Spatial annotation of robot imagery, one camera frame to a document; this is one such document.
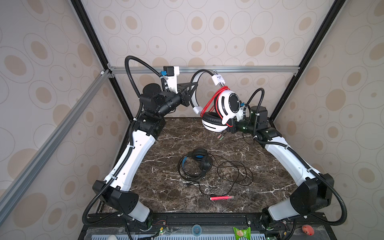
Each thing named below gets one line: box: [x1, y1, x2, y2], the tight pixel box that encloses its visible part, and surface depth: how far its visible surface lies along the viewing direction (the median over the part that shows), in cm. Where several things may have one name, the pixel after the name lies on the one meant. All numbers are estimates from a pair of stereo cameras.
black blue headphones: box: [181, 147, 214, 179], surface depth 91 cm
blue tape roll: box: [192, 224, 202, 237], surface depth 73 cm
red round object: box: [301, 224, 315, 236], surface depth 71 cm
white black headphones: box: [190, 69, 241, 133], surface depth 50 cm
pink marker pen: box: [210, 196, 235, 201], surface depth 83 cm
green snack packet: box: [233, 227, 252, 240], surface depth 71 cm
